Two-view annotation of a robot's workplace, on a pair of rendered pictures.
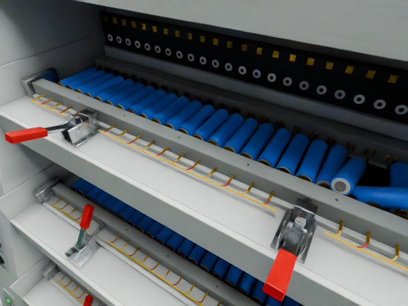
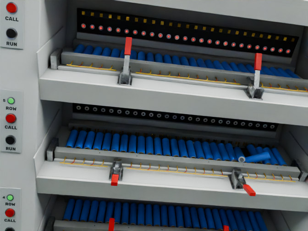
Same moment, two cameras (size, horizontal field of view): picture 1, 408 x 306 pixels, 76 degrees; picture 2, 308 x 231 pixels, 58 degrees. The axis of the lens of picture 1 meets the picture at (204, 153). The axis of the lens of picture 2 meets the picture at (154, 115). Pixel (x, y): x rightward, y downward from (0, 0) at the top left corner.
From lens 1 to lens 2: 45 cm
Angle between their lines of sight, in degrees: 31
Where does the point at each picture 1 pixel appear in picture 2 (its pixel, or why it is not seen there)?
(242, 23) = (212, 114)
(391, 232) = (261, 169)
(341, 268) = (254, 187)
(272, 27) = (222, 115)
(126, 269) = not seen: outside the picture
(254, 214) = (219, 180)
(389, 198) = (256, 158)
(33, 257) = not seen: outside the picture
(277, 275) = (250, 190)
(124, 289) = not seen: outside the picture
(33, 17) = (47, 108)
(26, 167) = (40, 215)
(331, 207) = (243, 168)
